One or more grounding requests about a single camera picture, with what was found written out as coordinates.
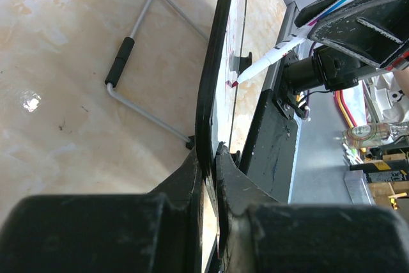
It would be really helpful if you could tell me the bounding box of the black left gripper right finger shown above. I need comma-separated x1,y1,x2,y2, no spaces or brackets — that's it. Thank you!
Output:
215,144,408,272

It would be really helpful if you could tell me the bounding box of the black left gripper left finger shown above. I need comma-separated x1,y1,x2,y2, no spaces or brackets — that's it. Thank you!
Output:
1,152,203,272

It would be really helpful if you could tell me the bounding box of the white marker pen magenta cap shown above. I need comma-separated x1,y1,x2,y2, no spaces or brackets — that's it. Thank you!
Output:
227,0,355,88

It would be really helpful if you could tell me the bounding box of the white whiteboard black frame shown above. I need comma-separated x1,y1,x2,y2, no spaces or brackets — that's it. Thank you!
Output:
195,0,252,272

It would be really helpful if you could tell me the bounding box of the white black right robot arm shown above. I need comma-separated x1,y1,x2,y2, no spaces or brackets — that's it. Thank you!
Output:
283,0,408,91

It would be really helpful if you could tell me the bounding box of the clear glass bottle background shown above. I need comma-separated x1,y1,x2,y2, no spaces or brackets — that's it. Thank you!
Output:
342,123,408,149

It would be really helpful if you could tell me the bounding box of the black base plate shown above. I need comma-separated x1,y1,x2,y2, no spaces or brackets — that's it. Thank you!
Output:
240,51,299,203

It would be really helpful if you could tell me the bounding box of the grey slotted cable duct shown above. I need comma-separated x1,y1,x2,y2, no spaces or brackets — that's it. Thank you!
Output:
344,170,375,205

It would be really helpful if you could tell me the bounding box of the grey wire whiteboard stand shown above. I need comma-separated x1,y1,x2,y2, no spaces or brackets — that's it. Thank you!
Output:
104,0,208,149

